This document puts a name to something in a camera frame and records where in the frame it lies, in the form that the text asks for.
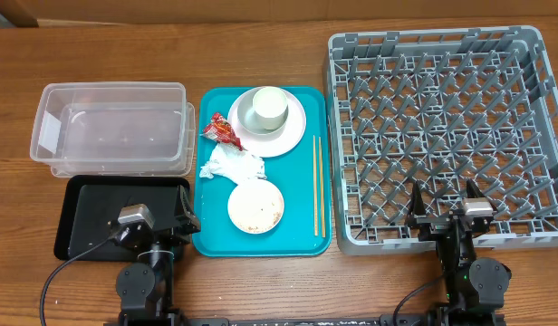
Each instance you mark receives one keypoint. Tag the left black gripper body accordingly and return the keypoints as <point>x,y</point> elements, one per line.
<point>173,236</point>

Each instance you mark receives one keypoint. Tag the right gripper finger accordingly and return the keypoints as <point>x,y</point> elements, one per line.
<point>473,190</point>
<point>416,206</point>

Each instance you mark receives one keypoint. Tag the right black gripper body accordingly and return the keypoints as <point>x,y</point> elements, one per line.
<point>432,227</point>

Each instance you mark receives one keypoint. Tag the small white dish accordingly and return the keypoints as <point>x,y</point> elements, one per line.
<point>255,206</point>

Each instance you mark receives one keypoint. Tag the white napkin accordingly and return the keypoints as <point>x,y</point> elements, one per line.
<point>234,164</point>

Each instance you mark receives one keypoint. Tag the red snack wrapper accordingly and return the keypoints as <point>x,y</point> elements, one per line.
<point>221,131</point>

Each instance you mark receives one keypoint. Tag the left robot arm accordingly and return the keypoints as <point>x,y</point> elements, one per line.
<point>146,286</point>

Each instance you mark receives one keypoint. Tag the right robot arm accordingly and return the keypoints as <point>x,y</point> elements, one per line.
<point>475,286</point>

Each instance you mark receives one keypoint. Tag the grey plastic dishwasher rack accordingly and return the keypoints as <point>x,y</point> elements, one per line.
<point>438,108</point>

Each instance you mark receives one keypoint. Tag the teal plastic serving tray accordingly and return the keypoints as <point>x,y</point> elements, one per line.
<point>292,173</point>

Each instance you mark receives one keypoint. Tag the black plastic tray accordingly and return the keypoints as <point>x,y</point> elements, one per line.
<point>92,202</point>

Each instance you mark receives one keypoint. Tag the clear plastic bin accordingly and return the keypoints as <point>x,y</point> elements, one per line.
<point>140,128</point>

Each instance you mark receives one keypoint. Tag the grey shallow bowl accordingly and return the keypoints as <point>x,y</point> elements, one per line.
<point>247,118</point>

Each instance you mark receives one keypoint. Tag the pale green cup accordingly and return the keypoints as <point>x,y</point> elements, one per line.
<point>270,105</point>

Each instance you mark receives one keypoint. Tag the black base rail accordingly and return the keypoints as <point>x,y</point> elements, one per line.
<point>383,320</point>

